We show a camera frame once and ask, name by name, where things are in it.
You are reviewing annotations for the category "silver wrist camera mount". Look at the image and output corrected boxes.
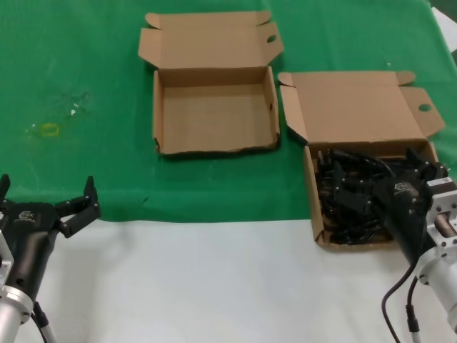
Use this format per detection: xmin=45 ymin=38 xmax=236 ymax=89
xmin=426 ymin=177 xmax=457 ymax=253
xmin=0 ymin=228 xmax=17 ymax=287

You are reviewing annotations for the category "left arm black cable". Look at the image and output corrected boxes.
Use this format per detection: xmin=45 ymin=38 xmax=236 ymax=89
xmin=30 ymin=301 xmax=57 ymax=343

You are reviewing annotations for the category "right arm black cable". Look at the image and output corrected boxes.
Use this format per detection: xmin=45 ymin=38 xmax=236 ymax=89
xmin=381 ymin=263 xmax=423 ymax=343

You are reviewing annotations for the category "cardboard box holding cables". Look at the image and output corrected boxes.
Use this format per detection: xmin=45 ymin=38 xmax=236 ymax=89
xmin=277 ymin=70 xmax=446 ymax=255

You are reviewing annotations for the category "pile of black power cables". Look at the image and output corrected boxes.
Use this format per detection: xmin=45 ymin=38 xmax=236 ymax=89
xmin=316 ymin=148 xmax=411 ymax=247

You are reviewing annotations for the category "white sheet at table edge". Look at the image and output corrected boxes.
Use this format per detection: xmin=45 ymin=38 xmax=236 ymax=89
xmin=430 ymin=6 xmax=457 ymax=51

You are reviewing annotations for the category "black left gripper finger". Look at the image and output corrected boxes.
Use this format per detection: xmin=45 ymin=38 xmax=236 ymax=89
xmin=0 ymin=174 xmax=11 ymax=212
xmin=53 ymin=175 xmax=102 ymax=239

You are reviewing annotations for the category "shallow open cardboard box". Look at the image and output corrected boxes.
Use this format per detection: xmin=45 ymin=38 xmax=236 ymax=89
xmin=137 ymin=10 xmax=285 ymax=157

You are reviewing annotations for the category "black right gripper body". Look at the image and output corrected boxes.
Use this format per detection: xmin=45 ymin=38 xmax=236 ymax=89
xmin=373 ymin=165 xmax=437 ymax=266

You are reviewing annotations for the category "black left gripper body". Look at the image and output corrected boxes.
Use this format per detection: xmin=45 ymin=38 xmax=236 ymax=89
xmin=0 ymin=201 xmax=62 ymax=298

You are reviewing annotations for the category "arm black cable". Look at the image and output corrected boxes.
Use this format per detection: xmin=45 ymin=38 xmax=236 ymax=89
xmin=381 ymin=263 xmax=423 ymax=343
xmin=30 ymin=301 xmax=57 ymax=343

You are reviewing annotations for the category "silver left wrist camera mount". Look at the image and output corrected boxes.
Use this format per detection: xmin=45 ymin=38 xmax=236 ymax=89
xmin=0 ymin=228 xmax=17 ymax=287

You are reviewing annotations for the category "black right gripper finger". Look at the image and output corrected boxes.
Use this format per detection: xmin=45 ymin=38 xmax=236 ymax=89
xmin=406 ymin=147 xmax=450 ymax=180
xmin=330 ymin=160 xmax=381 ymax=217

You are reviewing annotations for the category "green table cloth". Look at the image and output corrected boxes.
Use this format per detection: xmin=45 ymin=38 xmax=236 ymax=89
xmin=0 ymin=0 xmax=457 ymax=223

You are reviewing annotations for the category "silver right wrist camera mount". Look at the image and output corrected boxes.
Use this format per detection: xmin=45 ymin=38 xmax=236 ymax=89
xmin=426 ymin=177 xmax=457 ymax=253

